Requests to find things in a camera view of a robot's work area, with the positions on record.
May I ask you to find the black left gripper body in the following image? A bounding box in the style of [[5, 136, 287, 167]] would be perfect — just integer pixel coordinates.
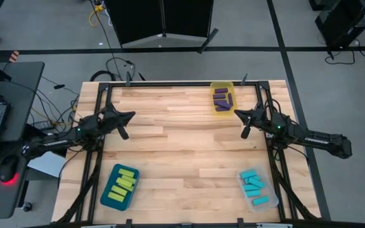
[[93, 106, 118, 132]]

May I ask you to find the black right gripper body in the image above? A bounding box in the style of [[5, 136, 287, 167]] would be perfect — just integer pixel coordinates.
[[250, 106, 274, 132]]

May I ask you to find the yellow translucent plastic bin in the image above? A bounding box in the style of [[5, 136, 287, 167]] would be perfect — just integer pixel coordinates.
[[209, 80, 238, 117]]

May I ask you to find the dark grey power strip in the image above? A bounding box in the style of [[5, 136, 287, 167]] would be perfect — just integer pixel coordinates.
[[34, 120, 56, 130]]

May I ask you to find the clear plastic container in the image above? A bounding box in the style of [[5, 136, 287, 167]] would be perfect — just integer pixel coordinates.
[[234, 167, 279, 215]]

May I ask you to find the white flat box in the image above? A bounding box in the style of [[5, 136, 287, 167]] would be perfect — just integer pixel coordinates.
[[27, 150, 68, 179]]

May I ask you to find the dark teal plastic tray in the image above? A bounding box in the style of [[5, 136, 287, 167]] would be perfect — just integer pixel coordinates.
[[99, 163, 141, 212]]

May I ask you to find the black desk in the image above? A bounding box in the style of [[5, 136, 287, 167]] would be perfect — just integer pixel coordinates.
[[0, 61, 46, 220]]

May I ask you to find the black folding partition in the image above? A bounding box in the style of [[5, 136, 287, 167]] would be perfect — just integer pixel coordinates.
[[103, 0, 219, 54]]

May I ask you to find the black computer mouse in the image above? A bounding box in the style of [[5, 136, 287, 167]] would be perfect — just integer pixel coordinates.
[[0, 154, 20, 186]]

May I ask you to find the black equipment rack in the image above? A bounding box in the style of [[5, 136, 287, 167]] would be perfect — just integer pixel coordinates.
[[314, 0, 365, 49]]

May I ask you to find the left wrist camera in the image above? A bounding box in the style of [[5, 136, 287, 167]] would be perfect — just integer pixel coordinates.
[[117, 125, 130, 141]]

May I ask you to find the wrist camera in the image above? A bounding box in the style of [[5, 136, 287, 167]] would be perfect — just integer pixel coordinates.
[[240, 122, 252, 141], [117, 125, 130, 141]]

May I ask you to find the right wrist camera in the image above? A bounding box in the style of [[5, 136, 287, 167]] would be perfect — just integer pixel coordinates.
[[240, 122, 252, 141]]

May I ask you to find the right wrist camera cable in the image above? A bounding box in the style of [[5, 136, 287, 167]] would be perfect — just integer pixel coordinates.
[[263, 98, 283, 117]]

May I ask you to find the coiled thick black cable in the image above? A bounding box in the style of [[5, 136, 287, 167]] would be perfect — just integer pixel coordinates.
[[89, 70, 117, 82]]

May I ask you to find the looped thin black cable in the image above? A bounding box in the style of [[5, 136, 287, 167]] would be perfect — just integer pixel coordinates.
[[105, 56, 136, 82]]

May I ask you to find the black desk cable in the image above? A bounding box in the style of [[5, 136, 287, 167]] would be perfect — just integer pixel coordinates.
[[10, 75, 80, 107]]

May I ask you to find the long black floor cable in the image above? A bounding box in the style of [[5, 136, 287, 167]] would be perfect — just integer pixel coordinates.
[[89, 0, 122, 82]]

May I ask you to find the black rack power cable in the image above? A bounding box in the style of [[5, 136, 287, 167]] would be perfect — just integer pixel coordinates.
[[324, 39, 365, 67]]

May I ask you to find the yellow floor cable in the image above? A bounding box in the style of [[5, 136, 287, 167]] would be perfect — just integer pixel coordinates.
[[88, 2, 106, 28]]

